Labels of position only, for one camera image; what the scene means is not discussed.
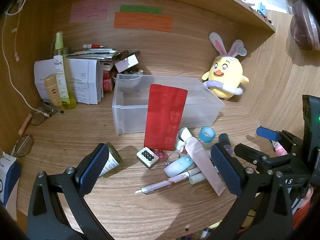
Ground pale green eraser stick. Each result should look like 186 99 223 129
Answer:
189 172 207 184

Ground pink paper note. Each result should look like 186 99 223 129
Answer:
69 0 110 23

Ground pink keychain charm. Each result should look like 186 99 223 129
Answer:
152 149 167 162

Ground clear plastic storage box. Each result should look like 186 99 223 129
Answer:
112 74 225 137

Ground blue white carton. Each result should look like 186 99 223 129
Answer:
0 151 22 212

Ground tan sunscreen bottle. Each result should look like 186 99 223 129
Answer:
44 74 63 108

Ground white mahjong tile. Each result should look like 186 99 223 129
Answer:
136 147 160 169

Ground red foil pouch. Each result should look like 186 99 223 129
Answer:
144 84 188 152

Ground white cardboard box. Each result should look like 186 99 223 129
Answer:
114 54 139 73

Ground dark green jar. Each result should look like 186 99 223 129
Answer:
99 142 123 178

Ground pale pink squeeze tube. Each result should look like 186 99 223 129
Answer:
184 135 226 197

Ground pink mechanical pencil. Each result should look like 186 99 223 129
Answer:
135 174 190 195

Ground white bottle light blue cap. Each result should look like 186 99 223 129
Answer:
164 154 195 177

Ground blue tape roll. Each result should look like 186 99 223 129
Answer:
199 127 216 143

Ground folded white papers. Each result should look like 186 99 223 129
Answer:
34 58 103 105

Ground pink small figure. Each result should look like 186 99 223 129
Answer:
272 141 288 155

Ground white cable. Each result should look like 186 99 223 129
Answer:
1 0 48 117

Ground yellow chick plush toy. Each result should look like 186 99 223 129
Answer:
202 32 250 99

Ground brown round wall ornament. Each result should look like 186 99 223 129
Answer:
290 0 320 50

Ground clear bowl of trinkets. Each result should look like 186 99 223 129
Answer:
112 73 143 93

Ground stack of booklets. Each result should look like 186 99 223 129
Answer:
66 48 118 63

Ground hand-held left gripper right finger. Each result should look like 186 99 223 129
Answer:
207 144 294 240

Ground red small boxes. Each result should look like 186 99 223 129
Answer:
103 70 113 92

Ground orange paper note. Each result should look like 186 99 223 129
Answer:
114 12 173 32

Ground person's right forearm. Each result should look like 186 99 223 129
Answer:
293 205 312 228

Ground black capped tube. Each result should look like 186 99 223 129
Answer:
218 133 231 155

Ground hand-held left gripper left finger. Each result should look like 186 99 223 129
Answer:
27 143 110 240

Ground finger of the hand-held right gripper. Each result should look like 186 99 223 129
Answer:
257 127 303 153
234 143 278 173

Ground white pink lip balm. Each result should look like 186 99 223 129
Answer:
172 166 202 180

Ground green paper note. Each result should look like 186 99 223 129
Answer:
119 5 162 15

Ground yellow green spray bottle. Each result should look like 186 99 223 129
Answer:
53 31 77 110

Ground pale wooden stick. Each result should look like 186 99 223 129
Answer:
19 113 33 135

